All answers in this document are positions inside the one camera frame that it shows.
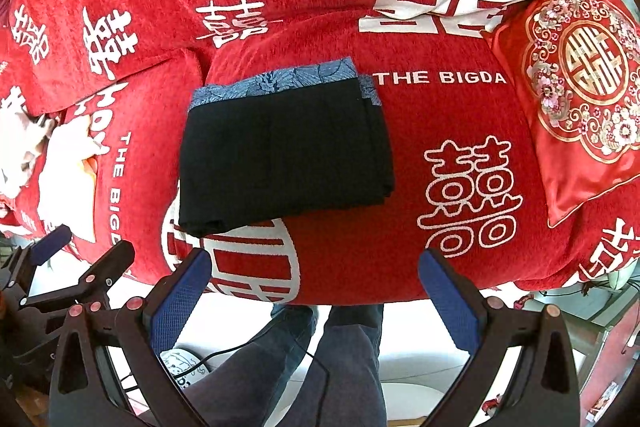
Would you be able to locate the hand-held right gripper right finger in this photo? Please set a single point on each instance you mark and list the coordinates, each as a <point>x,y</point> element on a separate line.
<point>450,302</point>

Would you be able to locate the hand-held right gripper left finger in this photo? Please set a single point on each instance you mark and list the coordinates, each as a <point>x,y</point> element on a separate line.
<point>182,302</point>

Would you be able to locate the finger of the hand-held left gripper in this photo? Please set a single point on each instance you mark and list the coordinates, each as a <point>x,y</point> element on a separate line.
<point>107,264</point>
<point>50,244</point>

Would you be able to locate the black pants with grey waistband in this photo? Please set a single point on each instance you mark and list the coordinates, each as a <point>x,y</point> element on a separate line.
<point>280,157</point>

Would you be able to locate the white printed slipper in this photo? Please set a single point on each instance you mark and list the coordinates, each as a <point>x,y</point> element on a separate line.
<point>185,364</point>

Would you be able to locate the white orange soft cushion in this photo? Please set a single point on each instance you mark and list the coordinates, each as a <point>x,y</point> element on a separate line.
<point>67,177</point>

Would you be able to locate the white crumpled cloth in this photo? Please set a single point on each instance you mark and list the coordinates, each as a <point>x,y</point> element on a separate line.
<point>20,147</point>

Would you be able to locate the person's legs in jeans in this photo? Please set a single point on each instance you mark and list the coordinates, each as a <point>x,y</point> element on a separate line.
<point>310,367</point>

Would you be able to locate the red embroidered satin cushion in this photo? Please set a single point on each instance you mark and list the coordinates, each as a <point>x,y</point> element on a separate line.
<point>580,87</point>

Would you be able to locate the red printed sofa cover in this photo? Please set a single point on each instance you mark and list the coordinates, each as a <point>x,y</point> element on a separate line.
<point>320,7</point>

